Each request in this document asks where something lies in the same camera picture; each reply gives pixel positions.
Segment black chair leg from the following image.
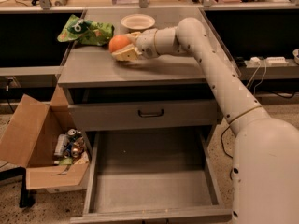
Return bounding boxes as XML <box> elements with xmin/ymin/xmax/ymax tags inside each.
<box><xmin>0</xmin><ymin>167</ymin><xmax>35</xmax><ymax>208</ymax></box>

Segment green chip bag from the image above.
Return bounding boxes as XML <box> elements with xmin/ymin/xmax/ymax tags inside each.
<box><xmin>57</xmin><ymin>15</ymin><xmax>114</xmax><ymax>46</ymax></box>

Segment orange fruit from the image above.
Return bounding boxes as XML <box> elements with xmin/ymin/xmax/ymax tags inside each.
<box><xmin>108</xmin><ymin>35</ymin><xmax>131</xmax><ymax>53</ymax></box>

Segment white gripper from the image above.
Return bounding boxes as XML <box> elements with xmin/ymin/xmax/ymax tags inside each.
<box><xmin>112</xmin><ymin>29</ymin><xmax>158</xmax><ymax>62</ymax></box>

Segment grey drawer cabinet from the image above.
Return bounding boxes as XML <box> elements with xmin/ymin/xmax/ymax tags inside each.
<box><xmin>57</xmin><ymin>7</ymin><xmax>241</xmax><ymax>133</ymax></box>

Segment black power cable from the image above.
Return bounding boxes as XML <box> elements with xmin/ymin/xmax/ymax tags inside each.
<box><xmin>220</xmin><ymin>126</ymin><xmax>235</xmax><ymax>180</ymax></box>

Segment white paper bowl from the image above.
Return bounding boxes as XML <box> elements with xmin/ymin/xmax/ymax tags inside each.
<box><xmin>121</xmin><ymin>14</ymin><xmax>155</xmax><ymax>31</ymax></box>

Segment open grey lower drawer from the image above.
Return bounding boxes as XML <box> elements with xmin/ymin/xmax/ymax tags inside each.
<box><xmin>70</xmin><ymin>127</ymin><xmax>232</xmax><ymax>224</ymax></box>

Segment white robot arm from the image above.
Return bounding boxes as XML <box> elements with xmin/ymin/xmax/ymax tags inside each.
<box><xmin>109</xmin><ymin>18</ymin><xmax>299</xmax><ymax>224</ymax></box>

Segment cardboard box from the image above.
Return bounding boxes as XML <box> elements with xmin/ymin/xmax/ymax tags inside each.
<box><xmin>0</xmin><ymin>87</ymin><xmax>89</xmax><ymax>193</ymax></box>

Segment cans in cardboard box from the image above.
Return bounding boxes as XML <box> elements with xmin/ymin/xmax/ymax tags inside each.
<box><xmin>53</xmin><ymin>129</ymin><xmax>89</xmax><ymax>165</ymax></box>

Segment white power strip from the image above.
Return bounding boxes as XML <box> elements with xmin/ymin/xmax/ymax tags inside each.
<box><xmin>245</xmin><ymin>57</ymin><xmax>289</xmax><ymax>68</ymax></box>

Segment grey drawer with black handle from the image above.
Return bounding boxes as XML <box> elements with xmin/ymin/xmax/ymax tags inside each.
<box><xmin>69</xmin><ymin>100</ymin><xmax>222</xmax><ymax>131</ymax></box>

